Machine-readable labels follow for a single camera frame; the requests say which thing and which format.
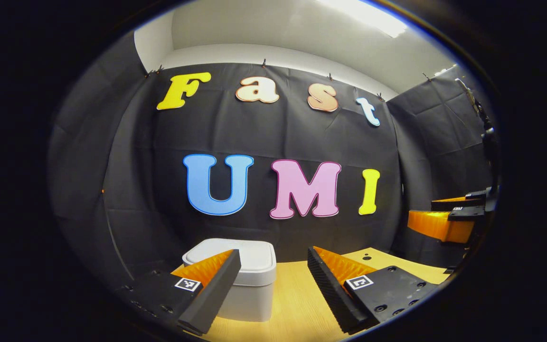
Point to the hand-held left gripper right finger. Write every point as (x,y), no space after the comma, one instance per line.
(330,294)

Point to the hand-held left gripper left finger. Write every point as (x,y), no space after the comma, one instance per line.
(216,294)

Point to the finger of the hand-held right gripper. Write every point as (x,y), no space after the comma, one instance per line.
(447,205)
(432,225)

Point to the grey desktop garbage bin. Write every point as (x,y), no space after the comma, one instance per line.
(254,266)

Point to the wooden desktop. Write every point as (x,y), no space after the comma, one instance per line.
(297,304)

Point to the black backdrop cloth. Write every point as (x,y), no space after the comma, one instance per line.
(278,137)

